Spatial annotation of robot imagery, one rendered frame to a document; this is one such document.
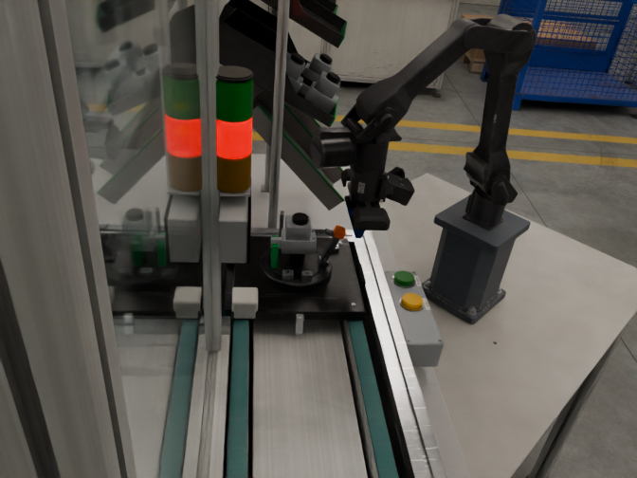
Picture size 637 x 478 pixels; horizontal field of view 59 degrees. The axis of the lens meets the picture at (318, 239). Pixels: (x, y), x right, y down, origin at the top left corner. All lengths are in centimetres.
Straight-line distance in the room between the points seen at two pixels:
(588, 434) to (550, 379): 120
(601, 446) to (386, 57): 365
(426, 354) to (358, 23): 418
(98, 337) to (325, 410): 79
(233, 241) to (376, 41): 437
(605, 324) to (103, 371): 127
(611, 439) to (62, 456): 230
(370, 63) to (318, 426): 439
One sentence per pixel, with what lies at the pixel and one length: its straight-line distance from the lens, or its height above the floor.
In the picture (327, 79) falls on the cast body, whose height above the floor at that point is 126.
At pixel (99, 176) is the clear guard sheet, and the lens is 21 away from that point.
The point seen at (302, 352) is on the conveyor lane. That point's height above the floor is 92.
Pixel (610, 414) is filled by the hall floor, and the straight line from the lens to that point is 250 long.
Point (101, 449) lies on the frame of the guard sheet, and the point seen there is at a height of 150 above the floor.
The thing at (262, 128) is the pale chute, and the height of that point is 117.
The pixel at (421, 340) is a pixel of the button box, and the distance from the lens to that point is 102.
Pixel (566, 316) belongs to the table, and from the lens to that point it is 136.
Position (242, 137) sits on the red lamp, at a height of 134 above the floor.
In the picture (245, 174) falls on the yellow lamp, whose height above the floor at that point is 129.
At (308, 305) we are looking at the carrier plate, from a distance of 103.
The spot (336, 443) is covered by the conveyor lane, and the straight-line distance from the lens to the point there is 90.
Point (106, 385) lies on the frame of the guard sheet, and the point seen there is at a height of 151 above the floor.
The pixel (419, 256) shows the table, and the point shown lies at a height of 86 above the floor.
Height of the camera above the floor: 164
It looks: 34 degrees down
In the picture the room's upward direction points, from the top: 6 degrees clockwise
